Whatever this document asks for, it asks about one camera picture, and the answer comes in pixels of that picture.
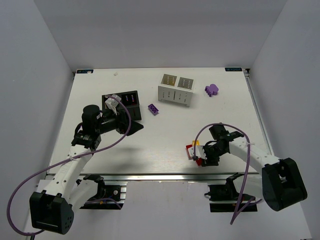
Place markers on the black two-bin container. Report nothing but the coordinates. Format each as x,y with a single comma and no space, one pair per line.
130,100

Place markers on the yellow lego brick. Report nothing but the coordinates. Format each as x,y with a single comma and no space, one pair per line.
195,143

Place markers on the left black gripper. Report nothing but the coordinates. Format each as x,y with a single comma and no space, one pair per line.
124,123

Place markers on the purple lego brick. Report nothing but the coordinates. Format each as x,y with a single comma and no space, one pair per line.
153,109

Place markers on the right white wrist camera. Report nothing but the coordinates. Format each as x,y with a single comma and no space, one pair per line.
199,152

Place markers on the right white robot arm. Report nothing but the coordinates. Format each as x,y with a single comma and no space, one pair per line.
278,181

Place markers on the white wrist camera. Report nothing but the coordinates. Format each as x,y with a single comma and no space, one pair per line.
199,152
112,102

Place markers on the left blue table label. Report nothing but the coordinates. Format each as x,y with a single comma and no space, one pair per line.
84,71

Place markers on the purple lego figure piece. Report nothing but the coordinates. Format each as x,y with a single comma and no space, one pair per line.
211,90

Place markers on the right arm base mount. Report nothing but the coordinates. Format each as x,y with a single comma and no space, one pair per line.
223,197

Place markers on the blue table label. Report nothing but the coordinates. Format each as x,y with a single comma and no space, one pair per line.
84,71
233,69

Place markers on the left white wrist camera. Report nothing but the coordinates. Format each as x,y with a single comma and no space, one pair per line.
112,102

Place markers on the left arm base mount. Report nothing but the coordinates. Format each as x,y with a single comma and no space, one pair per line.
109,196

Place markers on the red lego brick middle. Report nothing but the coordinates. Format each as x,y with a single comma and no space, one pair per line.
190,151

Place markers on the red lego brick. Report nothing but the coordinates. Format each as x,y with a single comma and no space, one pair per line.
199,162
190,151

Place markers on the white two-bin container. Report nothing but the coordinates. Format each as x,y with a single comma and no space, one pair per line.
176,90

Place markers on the right blue table label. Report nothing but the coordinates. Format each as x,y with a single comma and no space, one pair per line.
233,69

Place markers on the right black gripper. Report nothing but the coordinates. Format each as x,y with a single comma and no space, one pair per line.
208,157

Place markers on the red lego brick lower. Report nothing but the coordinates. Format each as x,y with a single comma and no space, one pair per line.
199,162

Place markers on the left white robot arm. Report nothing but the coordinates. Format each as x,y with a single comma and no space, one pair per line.
53,208

